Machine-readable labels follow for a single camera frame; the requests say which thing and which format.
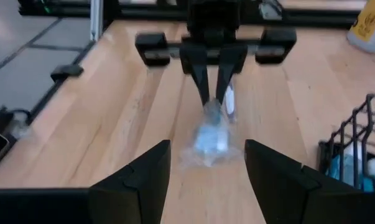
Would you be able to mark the silver mounting bracket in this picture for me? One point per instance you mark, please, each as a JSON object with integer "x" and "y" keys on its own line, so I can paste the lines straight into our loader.
{"x": 269, "y": 9}

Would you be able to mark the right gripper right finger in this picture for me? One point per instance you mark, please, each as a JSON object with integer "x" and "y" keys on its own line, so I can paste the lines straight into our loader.
{"x": 283, "y": 189}

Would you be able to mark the silver aluminium bar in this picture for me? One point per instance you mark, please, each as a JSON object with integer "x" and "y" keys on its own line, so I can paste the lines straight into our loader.
{"x": 97, "y": 18}

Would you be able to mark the black background equipment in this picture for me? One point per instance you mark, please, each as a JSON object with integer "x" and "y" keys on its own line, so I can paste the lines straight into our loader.
{"x": 66, "y": 7}

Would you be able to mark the small black table clamp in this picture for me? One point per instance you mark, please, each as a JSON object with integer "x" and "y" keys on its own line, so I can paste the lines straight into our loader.
{"x": 66, "y": 72}

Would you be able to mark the blue white toothbrush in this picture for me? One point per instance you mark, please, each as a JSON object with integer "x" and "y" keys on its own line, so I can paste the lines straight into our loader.
{"x": 212, "y": 140}

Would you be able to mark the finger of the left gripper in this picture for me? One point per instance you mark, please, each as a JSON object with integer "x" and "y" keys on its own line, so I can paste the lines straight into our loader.
{"x": 232, "y": 59}
{"x": 195, "y": 60}

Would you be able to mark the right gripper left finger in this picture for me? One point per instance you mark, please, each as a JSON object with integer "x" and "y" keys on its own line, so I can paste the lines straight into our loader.
{"x": 140, "y": 196}

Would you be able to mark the yellow white wipes canister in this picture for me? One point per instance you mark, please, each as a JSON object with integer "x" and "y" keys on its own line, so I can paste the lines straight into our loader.
{"x": 367, "y": 31}

